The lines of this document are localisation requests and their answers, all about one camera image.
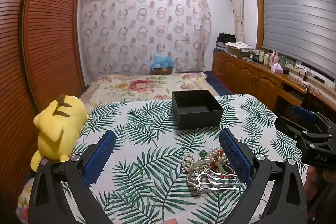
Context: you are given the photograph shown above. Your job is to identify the cardboard box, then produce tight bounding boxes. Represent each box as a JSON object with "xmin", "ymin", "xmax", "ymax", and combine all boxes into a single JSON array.
[{"xmin": 154, "ymin": 67, "xmax": 174, "ymax": 75}]

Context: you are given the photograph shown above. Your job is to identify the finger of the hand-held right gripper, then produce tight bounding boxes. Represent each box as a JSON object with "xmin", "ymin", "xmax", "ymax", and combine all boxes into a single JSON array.
[
  {"xmin": 292, "ymin": 105, "xmax": 336, "ymax": 133},
  {"xmin": 274, "ymin": 115, "xmax": 333, "ymax": 148}
]

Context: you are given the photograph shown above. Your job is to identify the red cord bracelet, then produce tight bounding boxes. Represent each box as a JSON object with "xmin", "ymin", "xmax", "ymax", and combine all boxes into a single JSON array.
[{"xmin": 209, "ymin": 150, "xmax": 237, "ymax": 179}]

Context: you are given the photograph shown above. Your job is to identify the floral pillow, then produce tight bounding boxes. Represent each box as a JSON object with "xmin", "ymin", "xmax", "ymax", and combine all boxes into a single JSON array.
[{"xmin": 15, "ymin": 178, "xmax": 36, "ymax": 224}]

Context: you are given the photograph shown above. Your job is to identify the black jewelry box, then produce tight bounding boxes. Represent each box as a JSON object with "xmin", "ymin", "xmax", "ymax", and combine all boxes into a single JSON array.
[{"xmin": 172, "ymin": 90, "xmax": 224, "ymax": 130}]

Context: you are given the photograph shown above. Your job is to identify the yellow plush toy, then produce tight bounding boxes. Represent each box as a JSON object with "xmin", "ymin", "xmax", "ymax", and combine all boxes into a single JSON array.
[{"xmin": 30, "ymin": 94, "xmax": 90, "ymax": 171}]

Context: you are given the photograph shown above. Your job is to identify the floral covered box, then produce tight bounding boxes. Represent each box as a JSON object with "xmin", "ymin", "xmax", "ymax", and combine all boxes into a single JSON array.
[{"xmin": 226, "ymin": 42, "xmax": 253, "ymax": 58}]

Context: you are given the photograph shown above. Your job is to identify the leaf print cloth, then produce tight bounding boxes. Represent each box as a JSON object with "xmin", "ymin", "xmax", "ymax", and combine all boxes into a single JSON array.
[{"xmin": 47, "ymin": 94, "xmax": 310, "ymax": 224}]

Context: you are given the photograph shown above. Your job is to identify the cream tied curtain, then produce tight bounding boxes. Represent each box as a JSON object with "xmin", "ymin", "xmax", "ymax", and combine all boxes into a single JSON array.
[{"xmin": 227, "ymin": 0, "xmax": 246, "ymax": 43}]

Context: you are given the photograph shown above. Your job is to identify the circle patterned curtain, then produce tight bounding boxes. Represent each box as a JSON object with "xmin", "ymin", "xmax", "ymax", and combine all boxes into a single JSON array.
[{"xmin": 78, "ymin": 0, "xmax": 213, "ymax": 76}]

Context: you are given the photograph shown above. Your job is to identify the silver hair fork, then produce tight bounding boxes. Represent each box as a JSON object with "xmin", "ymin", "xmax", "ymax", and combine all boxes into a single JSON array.
[{"xmin": 197, "ymin": 170, "xmax": 240, "ymax": 191}]

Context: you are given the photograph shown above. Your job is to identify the floral blanket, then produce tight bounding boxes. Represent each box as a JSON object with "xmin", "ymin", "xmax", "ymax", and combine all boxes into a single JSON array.
[{"xmin": 79, "ymin": 72, "xmax": 219, "ymax": 109}]

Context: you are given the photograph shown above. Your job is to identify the navy bed sheet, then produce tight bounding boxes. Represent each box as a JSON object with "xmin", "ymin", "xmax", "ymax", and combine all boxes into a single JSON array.
[{"xmin": 205, "ymin": 70, "xmax": 234, "ymax": 96}]

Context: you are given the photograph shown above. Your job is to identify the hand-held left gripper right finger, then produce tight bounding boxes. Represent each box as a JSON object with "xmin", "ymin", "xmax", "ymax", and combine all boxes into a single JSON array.
[{"xmin": 219, "ymin": 128, "xmax": 307, "ymax": 224}]

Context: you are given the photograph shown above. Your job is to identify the person's right hand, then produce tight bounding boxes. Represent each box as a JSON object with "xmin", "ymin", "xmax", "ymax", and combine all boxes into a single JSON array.
[{"xmin": 306, "ymin": 165, "xmax": 336, "ymax": 215}]

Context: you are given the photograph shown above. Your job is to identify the blue plastic bag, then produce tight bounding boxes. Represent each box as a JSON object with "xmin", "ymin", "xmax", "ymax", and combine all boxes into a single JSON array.
[{"xmin": 152, "ymin": 54, "xmax": 175, "ymax": 68}]

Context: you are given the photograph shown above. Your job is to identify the silver bangle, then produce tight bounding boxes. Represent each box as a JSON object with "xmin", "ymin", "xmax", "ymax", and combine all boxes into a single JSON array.
[{"xmin": 194, "ymin": 158, "xmax": 234, "ymax": 174}]

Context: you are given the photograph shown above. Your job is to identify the pink tissue box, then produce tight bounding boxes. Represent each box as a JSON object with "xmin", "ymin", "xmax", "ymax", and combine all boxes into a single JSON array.
[{"xmin": 270, "ymin": 63, "xmax": 284, "ymax": 74}]

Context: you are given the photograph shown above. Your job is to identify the wooden cabinet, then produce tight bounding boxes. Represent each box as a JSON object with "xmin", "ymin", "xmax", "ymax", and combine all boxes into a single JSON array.
[{"xmin": 212, "ymin": 49, "xmax": 336, "ymax": 125}]

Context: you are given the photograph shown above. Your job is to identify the wooden louvered wardrobe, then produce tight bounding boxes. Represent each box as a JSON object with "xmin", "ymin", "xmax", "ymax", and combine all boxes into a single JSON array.
[{"xmin": 0, "ymin": 0, "xmax": 86, "ymax": 214}]

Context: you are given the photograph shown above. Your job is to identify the grey window blind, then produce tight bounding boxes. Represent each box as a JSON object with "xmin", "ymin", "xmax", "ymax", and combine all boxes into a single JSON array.
[{"xmin": 259, "ymin": 0, "xmax": 336, "ymax": 80}]

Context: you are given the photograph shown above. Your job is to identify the stack of dark clothes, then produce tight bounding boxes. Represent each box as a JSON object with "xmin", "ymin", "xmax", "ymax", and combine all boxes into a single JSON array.
[{"xmin": 216, "ymin": 32, "xmax": 237, "ymax": 52}]

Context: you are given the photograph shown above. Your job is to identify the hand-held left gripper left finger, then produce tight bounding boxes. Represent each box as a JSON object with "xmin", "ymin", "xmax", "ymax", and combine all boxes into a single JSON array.
[{"xmin": 28, "ymin": 130, "xmax": 117, "ymax": 224}]

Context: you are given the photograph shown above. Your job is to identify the white power strip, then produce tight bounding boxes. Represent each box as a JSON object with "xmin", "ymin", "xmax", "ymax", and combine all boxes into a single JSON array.
[{"xmin": 285, "ymin": 63, "xmax": 315, "ymax": 80}]

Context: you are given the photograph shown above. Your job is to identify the pearl necklace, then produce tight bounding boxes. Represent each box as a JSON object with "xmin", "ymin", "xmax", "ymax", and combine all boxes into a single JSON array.
[{"xmin": 182, "ymin": 147, "xmax": 229, "ymax": 191}]

